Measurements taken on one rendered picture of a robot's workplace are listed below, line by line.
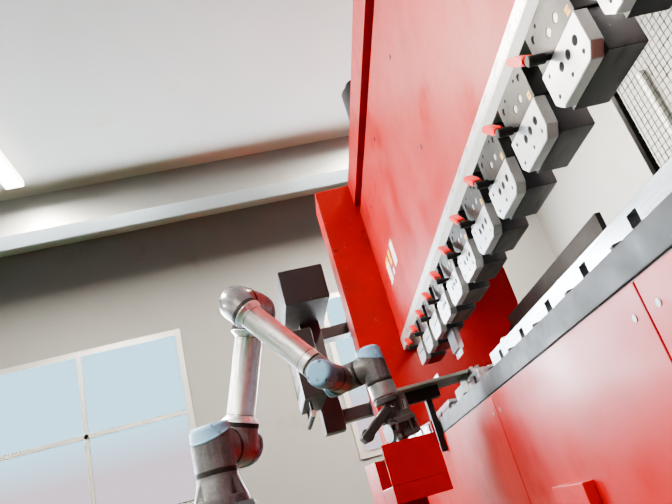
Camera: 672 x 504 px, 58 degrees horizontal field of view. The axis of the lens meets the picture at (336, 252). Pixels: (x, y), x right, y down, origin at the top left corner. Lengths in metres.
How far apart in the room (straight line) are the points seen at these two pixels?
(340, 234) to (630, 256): 2.60
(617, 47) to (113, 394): 4.80
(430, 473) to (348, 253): 1.75
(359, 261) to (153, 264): 2.78
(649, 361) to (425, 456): 0.99
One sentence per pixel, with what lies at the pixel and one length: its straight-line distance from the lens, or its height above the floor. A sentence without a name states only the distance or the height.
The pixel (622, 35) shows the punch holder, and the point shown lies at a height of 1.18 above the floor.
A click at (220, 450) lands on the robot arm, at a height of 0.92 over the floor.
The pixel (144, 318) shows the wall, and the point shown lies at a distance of 5.47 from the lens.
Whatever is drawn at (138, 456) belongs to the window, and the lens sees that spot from 5.20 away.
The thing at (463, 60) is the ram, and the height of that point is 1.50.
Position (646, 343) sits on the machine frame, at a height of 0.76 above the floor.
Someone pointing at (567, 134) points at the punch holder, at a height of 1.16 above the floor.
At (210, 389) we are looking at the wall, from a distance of 5.21.
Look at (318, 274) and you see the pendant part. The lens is 3.37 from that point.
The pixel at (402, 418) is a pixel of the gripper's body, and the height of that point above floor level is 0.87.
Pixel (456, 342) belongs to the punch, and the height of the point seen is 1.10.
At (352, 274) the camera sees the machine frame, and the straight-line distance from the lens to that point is 3.20.
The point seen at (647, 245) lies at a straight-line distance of 0.76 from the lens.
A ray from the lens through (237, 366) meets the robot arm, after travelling 1.93.
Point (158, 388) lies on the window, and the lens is 5.26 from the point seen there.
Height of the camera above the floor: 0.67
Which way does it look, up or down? 23 degrees up
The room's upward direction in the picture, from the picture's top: 16 degrees counter-clockwise
